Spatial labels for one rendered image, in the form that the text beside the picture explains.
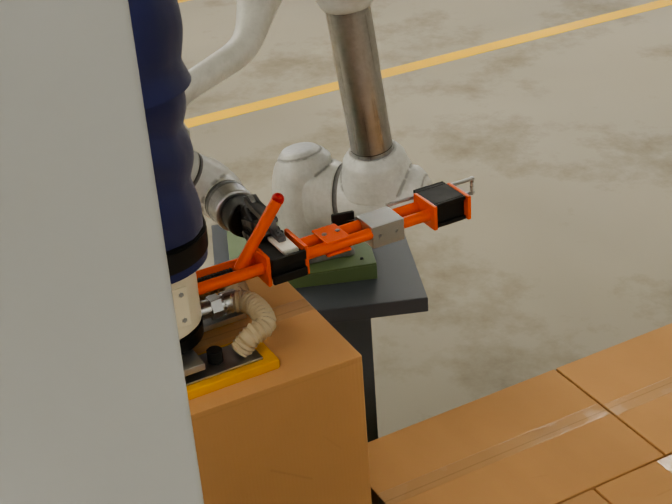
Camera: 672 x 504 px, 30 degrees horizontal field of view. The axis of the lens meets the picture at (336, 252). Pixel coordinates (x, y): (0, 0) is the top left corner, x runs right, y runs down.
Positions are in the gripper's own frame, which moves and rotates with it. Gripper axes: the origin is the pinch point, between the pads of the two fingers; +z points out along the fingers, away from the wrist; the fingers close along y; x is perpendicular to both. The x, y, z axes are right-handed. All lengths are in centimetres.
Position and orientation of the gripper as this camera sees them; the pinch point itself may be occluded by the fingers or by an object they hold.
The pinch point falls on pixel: (284, 254)
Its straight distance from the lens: 228.3
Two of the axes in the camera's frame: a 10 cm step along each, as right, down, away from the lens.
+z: 4.8, 4.1, -7.8
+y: 0.6, 8.7, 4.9
